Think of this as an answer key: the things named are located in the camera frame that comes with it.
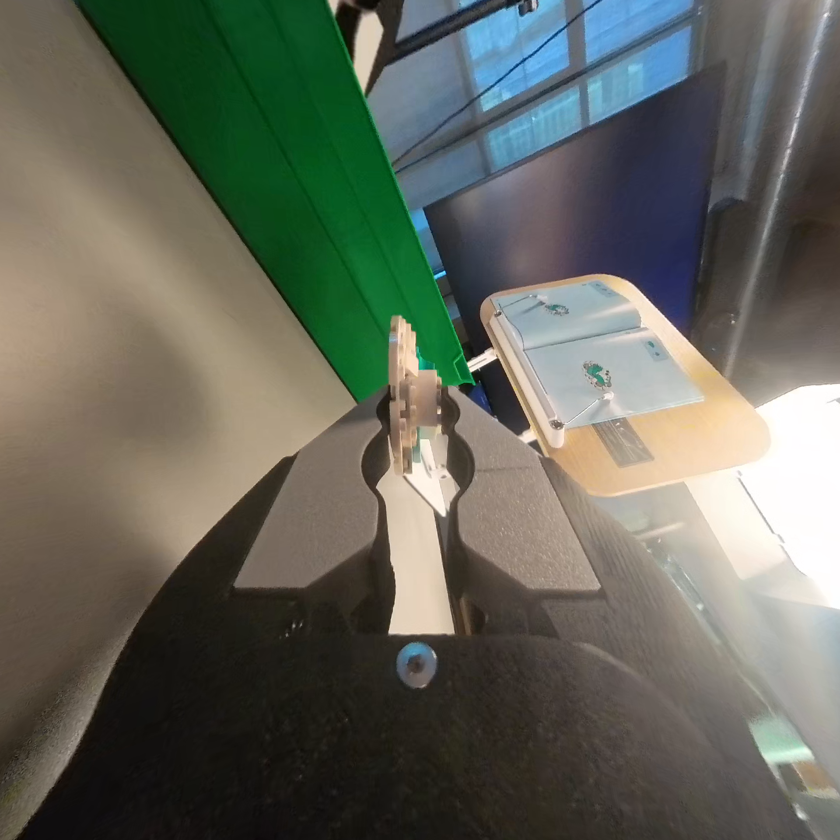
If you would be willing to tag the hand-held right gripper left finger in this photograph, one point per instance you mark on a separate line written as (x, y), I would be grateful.
(315, 512)

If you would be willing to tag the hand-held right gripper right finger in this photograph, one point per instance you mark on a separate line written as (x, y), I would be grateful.
(518, 518)

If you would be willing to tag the tan and teal lego model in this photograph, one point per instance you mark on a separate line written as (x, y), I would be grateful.
(407, 394)

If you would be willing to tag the pale blue instruction booklet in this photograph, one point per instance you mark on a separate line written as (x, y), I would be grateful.
(610, 374)

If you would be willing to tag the wooden book stand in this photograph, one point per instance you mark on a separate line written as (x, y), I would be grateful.
(695, 446)

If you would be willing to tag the white light box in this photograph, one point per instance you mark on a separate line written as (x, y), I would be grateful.
(800, 485)

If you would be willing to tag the dark monitor screen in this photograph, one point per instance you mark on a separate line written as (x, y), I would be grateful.
(590, 210)

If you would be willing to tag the green board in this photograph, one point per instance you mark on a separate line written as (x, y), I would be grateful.
(282, 164)

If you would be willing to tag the metal pole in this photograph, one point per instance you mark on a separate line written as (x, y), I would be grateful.
(781, 164)

